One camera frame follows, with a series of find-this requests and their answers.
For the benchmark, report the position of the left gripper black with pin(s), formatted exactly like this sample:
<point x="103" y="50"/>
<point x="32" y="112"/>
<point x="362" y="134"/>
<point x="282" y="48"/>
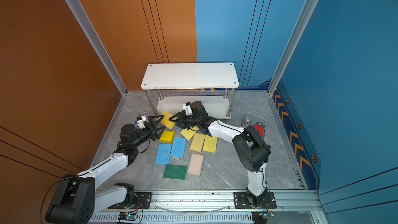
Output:
<point x="149" y="129"/>

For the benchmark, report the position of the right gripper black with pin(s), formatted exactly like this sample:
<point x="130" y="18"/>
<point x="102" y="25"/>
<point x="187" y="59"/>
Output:
<point x="182" y="120"/>

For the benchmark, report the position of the long yellow foam sponge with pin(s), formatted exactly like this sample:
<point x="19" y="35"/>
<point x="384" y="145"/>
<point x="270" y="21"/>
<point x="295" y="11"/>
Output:
<point x="166" y="121"/>

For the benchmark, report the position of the yellow porous sponge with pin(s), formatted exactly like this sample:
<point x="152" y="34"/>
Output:
<point x="188" y="134"/>
<point x="210" y="144"/>

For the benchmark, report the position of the pale pink sponge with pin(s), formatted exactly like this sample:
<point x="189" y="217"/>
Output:
<point x="195" y="164"/>

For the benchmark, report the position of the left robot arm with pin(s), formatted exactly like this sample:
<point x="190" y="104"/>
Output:
<point x="77" y="197"/>

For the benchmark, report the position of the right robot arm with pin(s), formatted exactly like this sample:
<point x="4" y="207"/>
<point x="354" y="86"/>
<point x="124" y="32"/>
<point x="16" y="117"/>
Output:
<point x="251" y="149"/>

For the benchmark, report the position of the white two-tier shelf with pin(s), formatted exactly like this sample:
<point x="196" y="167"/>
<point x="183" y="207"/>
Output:
<point x="217" y="83"/>

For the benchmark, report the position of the small thick yellow sponge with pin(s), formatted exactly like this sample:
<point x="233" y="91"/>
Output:
<point x="167" y="137"/>

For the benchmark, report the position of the yellow porous sponge tilted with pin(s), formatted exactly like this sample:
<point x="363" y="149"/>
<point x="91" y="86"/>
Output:
<point x="188" y="134"/>

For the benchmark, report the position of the left blue sponge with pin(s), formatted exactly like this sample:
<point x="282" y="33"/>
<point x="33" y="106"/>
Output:
<point x="163" y="154"/>

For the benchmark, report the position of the blue sponge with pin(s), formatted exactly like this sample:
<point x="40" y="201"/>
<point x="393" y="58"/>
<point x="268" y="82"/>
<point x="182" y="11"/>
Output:
<point x="178" y="147"/>
<point x="163" y="154"/>

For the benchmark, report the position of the cream yellow sponge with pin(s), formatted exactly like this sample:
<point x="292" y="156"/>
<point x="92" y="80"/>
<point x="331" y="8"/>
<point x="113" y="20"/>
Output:
<point x="197" y="142"/>

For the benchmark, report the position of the right blue sponge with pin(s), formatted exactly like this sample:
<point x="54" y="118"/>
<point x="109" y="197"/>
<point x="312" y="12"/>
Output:
<point x="178" y="147"/>

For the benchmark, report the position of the green scouring pad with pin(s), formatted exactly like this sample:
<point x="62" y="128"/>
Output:
<point x="175" y="172"/>

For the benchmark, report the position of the round metal foot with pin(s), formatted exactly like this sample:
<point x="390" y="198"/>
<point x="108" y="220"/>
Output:
<point x="247" y="121"/>

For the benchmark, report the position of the red pipe wrench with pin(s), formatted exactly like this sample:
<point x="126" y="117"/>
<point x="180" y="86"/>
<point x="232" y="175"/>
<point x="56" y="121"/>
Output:
<point x="260" y="127"/>

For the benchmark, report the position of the left circuit board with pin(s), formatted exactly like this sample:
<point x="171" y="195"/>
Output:
<point x="127" y="217"/>

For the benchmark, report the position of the circuit board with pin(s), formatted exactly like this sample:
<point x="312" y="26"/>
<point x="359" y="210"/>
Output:
<point x="261" y="217"/>
<point x="127" y="217"/>

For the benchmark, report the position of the right circuit board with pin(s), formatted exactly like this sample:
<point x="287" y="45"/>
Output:
<point x="261" y="217"/>

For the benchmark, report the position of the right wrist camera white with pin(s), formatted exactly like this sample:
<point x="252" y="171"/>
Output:
<point x="187" y="108"/>

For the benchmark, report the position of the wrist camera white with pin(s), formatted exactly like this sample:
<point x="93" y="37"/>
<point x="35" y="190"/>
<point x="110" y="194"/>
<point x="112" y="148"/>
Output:
<point x="140" y="122"/>
<point x="187" y="108"/>

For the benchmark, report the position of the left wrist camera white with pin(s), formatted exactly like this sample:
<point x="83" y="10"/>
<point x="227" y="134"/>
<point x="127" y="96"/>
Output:
<point x="140" y="122"/>

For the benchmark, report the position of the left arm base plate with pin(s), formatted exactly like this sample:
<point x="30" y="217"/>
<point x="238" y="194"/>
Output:
<point x="142" y="200"/>

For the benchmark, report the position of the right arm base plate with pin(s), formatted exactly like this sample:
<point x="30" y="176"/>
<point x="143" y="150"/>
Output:
<point x="247" y="200"/>

